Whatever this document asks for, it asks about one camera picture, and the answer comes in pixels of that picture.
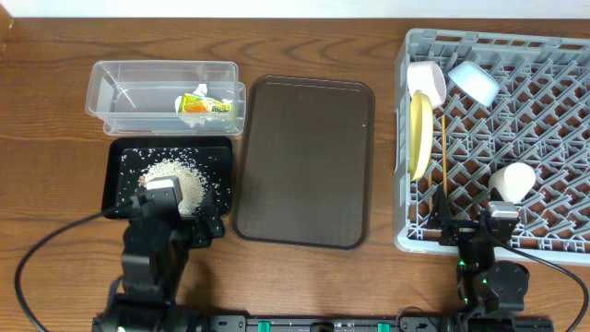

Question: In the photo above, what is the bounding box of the pile of white rice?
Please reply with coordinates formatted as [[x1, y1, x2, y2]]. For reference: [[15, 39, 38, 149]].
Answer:
[[114, 147, 230, 218]]

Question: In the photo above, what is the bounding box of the white cup green inside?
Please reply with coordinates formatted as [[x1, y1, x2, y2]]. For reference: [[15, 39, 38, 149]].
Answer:
[[488, 162, 536, 204]]

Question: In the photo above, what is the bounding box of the yellow plate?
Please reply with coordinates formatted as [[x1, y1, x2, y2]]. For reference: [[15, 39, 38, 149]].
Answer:
[[408, 90, 433, 181]]

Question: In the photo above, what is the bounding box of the white tissue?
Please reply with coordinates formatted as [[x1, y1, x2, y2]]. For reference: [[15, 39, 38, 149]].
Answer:
[[179, 83, 211, 128]]

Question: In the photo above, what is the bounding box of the green orange snack wrapper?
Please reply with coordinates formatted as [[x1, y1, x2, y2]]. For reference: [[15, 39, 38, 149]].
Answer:
[[175, 93, 232, 113]]

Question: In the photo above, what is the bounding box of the white pink bowl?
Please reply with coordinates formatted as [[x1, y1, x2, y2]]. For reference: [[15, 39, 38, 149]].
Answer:
[[407, 61, 447, 108]]

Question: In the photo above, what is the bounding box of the light blue bowl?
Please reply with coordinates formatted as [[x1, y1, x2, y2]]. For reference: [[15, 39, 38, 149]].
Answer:
[[448, 61, 500, 107]]

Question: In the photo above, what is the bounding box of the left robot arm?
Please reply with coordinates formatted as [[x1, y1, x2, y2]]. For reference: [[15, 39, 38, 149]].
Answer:
[[92, 188, 225, 332]]

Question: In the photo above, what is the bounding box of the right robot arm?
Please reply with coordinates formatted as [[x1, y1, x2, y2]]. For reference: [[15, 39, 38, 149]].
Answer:
[[428, 185, 530, 331]]

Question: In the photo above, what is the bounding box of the black rectangular waste tray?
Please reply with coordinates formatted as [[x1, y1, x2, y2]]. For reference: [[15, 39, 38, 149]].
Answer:
[[101, 136, 232, 215]]

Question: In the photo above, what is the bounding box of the grey dishwasher rack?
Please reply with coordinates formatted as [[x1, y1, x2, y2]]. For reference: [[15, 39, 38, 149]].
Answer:
[[393, 29, 589, 266]]

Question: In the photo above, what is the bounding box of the clear plastic waste bin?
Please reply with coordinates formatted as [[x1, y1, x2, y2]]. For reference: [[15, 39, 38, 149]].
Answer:
[[86, 60, 246, 136]]

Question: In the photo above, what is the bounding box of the dark brown serving tray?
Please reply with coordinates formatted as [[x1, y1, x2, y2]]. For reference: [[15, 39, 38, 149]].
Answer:
[[230, 76, 375, 250]]

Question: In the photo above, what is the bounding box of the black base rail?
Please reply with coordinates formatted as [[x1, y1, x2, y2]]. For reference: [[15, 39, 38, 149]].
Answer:
[[90, 314, 555, 332]]

